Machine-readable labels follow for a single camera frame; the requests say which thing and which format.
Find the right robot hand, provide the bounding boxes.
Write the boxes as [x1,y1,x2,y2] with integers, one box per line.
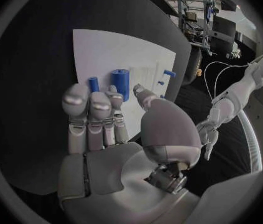
[57,83,202,224]

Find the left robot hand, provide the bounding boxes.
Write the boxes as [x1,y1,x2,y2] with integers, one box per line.
[195,120,220,161]

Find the white task board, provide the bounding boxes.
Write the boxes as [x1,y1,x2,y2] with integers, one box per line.
[72,29,177,143]

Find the small blue cylinder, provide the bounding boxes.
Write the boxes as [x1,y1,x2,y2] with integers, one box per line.
[88,76,100,93]

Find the large blue cylinder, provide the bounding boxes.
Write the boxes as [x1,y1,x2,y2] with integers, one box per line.
[110,69,131,103]

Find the black monitor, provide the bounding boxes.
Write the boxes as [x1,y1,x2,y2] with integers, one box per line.
[211,15,238,50]

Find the white cable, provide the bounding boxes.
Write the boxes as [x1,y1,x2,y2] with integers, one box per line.
[214,64,255,100]
[203,61,251,104]

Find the metal frame rack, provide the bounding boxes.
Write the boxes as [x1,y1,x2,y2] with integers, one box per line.
[176,0,219,56]

